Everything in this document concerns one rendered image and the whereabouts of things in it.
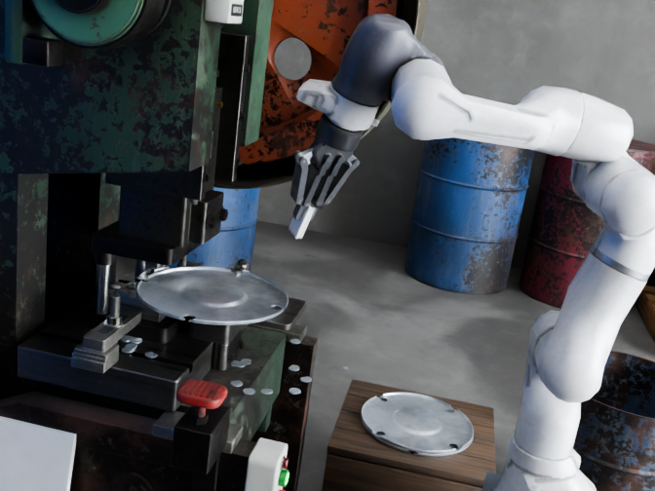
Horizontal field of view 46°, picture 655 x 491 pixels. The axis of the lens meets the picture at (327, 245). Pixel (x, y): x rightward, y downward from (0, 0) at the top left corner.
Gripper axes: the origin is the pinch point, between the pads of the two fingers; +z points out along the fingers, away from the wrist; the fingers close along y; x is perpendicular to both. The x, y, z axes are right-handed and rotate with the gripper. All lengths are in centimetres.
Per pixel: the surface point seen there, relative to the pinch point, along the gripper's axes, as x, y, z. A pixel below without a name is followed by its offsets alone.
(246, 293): 5.2, -0.9, 22.5
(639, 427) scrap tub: -38, 98, 37
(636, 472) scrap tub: -44, 100, 48
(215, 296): 4.5, -8.2, 22.0
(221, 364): -3.9, -7.2, 32.2
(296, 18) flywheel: 48, 18, -19
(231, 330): -1.0, -5.9, 26.1
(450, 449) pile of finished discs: -21, 55, 54
